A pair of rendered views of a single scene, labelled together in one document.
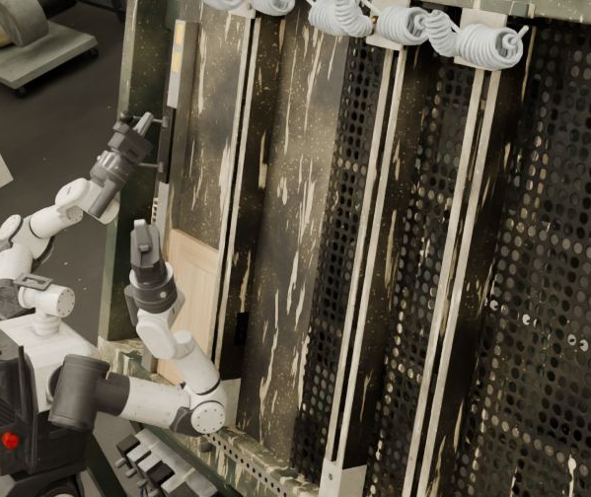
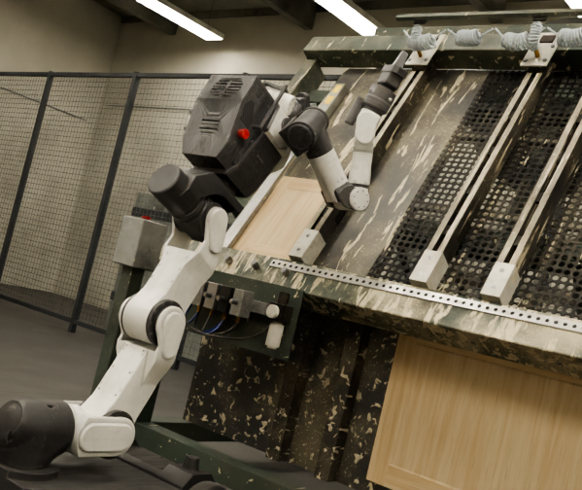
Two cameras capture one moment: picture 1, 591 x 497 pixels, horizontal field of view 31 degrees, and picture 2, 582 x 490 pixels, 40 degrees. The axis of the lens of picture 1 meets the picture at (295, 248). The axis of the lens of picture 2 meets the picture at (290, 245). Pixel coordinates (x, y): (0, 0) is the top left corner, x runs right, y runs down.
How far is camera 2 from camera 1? 2.43 m
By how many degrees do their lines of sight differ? 42
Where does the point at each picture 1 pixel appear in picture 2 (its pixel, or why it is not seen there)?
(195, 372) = (366, 167)
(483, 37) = not seen: outside the picture
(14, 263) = not seen: hidden behind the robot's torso
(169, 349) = (371, 134)
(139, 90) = not seen: hidden behind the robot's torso
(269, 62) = (417, 94)
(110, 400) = (325, 141)
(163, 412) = (340, 175)
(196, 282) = (299, 198)
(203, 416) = (359, 193)
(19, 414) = (255, 125)
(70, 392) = (312, 117)
